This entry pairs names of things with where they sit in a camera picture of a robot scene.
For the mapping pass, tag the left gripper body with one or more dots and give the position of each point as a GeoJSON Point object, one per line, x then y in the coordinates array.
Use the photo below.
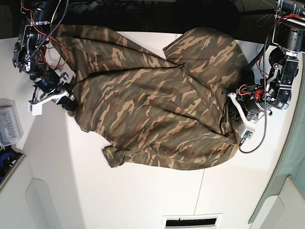
{"type": "Point", "coordinates": [252, 102]}

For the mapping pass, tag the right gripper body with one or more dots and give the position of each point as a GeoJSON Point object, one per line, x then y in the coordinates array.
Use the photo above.
{"type": "Point", "coordinates": [52, 84]}

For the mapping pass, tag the camouflage t-shirt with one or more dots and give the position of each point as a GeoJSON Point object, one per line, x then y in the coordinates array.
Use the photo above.
{"type": "Point", "coordinates": [156, 111]}

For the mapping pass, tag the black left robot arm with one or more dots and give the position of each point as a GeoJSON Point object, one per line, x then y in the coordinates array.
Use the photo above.
{"type": "Point", "coordinates": [278, 62]}

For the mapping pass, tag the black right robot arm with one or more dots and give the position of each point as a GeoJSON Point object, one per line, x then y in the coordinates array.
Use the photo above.
{"type": "Point", "coordinates": [42, 20]}

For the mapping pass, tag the clear plastic screw box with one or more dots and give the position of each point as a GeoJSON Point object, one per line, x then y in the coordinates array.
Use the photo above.
{"type": "Point", "coordinates": [11, 131]}

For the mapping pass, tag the grey tray with blue items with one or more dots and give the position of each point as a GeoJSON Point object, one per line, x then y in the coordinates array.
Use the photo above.
{"type": "Point", "coordinates": [10, 158]}

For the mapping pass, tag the white slotted table vent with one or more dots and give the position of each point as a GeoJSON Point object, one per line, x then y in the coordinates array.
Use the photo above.
{"type": "Point", "coordinates": [207, 221]}

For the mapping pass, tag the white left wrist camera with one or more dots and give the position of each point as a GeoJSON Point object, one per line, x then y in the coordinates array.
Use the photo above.
{"type": "Point", "coordinates": [247, 132]}

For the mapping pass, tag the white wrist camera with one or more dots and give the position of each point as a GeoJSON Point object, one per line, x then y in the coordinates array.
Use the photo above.
{"type": "Point", "coordinates": [35, 109]}
{"type": "Point", "coordinates": [247, 132]}

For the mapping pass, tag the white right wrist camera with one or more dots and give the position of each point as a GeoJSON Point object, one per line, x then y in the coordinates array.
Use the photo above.
{"type": "Point", "coordinates": [35, 109]}

